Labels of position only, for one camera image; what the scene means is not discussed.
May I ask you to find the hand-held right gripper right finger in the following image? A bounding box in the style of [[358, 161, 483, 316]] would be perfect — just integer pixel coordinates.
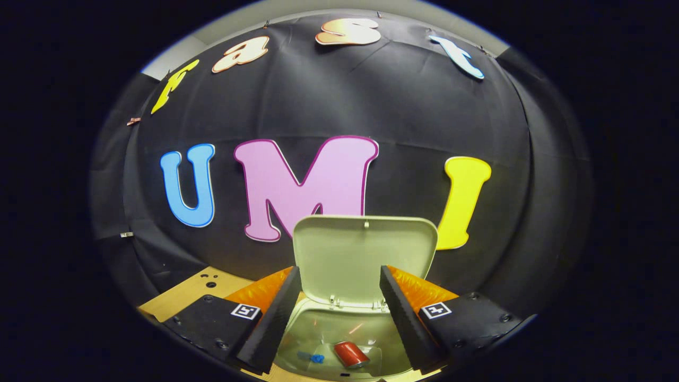
[[379, 265, 531, 375]]

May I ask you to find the orange pop can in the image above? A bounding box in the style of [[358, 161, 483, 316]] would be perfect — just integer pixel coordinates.
[[333, 341, 371, 369]]

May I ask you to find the pale green desktop garbage bin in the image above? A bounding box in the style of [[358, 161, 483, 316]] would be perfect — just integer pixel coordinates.
[[273, 215, 439, 381]]

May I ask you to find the wooden desktop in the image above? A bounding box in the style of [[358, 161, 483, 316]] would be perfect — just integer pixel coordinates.
[[138, 266, 446, 382]]

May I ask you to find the black backdrop cloth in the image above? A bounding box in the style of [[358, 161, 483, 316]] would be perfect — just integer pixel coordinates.
[[90, 11, 592, 319]]

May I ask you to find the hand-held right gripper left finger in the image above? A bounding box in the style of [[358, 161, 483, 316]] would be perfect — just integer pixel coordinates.
[[164, 265, 302, 375]]

